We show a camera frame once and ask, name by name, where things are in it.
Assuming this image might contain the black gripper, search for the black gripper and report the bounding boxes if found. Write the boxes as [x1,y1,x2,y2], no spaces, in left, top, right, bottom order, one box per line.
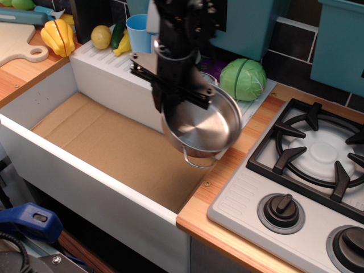
[130,40,216,123]

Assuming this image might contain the stainless steel pot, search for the stainless steel pot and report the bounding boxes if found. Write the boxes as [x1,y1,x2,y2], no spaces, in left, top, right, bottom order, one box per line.
[161,72,243,169]

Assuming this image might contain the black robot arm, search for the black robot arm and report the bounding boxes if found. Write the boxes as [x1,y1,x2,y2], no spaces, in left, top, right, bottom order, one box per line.
[130,1,218,118]

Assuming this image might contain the cardboard sheet in sink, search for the cardboard sheet in sink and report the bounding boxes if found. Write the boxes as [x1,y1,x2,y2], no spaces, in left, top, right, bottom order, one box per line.
[32,93,209,213]

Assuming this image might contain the white toy sink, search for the white toy sink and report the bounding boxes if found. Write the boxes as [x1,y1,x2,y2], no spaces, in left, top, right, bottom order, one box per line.
[0,39,278,273]

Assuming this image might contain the purple toy eggplant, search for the purple toy eggplant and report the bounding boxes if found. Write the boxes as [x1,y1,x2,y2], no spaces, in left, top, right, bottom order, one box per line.
[198,58,228,82]

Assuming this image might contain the yellow toy banana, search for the yellow toy banana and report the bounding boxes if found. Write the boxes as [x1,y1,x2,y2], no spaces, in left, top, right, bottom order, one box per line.
[113,30,131,56]

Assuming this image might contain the grey toy faucet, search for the grey toy faucet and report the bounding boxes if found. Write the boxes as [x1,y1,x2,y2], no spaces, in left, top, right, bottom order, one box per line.
[146,2,160,35]

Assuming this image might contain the light blue plastic cup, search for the light blue plastic cup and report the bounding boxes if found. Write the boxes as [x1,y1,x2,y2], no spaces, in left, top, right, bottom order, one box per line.
[126,14,151,53]

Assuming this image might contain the green toy cucumber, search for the green toy cucumber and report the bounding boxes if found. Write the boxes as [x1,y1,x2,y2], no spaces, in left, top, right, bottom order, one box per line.
[110,22,125,49]

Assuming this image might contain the green toy cabbage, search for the green toy cabbage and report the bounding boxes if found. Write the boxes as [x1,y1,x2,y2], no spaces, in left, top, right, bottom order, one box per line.
[220,58,267,101]

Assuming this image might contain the yellow toy potato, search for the yellow toy potato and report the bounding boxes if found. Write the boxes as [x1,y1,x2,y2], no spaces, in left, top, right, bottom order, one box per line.
[91,25,111,49]

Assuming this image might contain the teal box left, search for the teal box left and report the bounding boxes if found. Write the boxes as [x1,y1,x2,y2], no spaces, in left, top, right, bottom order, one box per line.
[127,1,290,61]

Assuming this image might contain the teal box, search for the teal box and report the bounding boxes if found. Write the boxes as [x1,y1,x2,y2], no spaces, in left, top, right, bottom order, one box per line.
[311,1,363,97]
[127,1,290,61]

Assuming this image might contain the yellow toy bell pepper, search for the yellow toy bell pepper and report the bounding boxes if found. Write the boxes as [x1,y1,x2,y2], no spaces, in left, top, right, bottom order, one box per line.
[40,19,75,57]

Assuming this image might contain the black burner grate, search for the black burner grate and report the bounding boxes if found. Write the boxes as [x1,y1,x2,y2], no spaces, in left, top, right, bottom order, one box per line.
[246,99,363,223]

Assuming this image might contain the white cutting board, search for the white cutting board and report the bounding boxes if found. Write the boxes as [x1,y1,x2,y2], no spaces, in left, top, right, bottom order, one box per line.
[1,22,49,66]

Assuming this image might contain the black stove knob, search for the black stove knob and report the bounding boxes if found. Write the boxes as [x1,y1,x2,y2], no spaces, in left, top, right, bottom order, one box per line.
[326,225,363,272]
[257,193,305,235]

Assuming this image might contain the grey toy stove top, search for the grey toy stove top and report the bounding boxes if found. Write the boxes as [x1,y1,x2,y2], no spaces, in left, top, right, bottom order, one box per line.
[208,99,363,272]

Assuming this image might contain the green toy fruit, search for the green toy fruit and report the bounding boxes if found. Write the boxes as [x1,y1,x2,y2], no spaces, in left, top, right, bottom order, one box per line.
[1,0,36,10]

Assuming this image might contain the teal toy knife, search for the teal toy knife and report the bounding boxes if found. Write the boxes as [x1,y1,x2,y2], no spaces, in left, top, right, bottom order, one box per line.
[1,8,48,26]

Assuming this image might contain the teal box right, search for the teal box right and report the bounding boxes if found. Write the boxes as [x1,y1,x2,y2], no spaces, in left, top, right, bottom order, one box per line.
[311,1,363,97]

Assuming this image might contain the blue clamp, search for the blue clamp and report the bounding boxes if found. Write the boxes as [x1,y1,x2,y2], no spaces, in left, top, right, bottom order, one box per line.
[1,202,63,243]

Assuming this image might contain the grey metal bracket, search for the grey metal bracket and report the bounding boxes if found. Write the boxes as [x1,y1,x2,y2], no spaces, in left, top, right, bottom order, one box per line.
[29,254,94,273]

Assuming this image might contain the black braided cable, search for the black braided cable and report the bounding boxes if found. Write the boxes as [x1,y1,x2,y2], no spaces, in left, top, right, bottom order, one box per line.
[0,231,31,273]

